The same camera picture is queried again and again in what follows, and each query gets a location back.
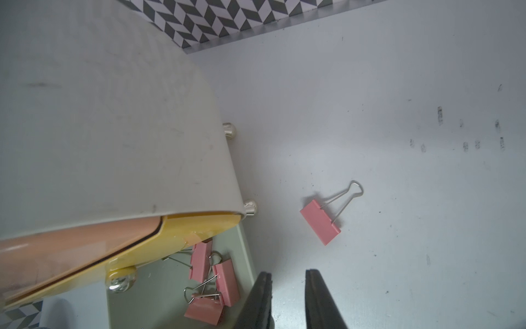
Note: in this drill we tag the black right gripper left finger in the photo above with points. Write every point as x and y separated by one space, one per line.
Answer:
257 310

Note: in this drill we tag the orange top drawer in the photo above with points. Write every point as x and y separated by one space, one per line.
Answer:
39 259

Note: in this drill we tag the pink binder clip small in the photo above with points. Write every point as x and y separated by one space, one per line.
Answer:
203 305

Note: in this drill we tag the yellow drawer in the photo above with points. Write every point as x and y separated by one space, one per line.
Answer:
175 233

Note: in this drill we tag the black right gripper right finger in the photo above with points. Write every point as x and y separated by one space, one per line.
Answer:
320 308

